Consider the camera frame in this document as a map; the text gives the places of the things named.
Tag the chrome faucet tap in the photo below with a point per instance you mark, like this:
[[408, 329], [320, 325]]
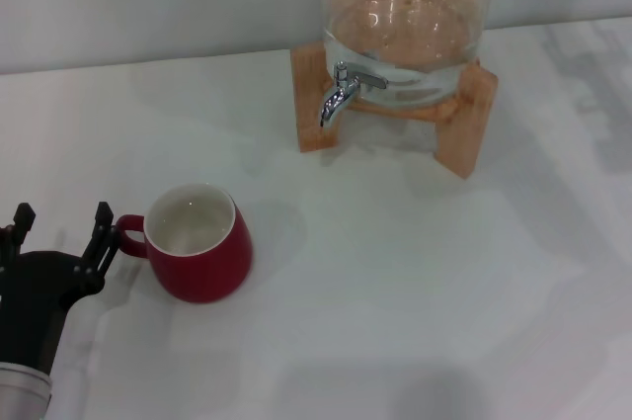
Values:
[[335, 101]]

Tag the wooden dispenser stand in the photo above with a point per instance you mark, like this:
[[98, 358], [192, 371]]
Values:
[[308, 94]]

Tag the red ceramic cup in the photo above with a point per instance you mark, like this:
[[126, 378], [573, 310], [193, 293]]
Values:
[[207, 272]]

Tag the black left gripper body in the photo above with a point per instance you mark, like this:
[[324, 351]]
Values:
[[34, 301]]

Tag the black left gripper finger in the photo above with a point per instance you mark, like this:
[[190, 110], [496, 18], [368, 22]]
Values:
[[101, 242], [23, 220]]

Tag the glass water dispenser jar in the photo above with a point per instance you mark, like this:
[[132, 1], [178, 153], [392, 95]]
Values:
[[405, 20]]

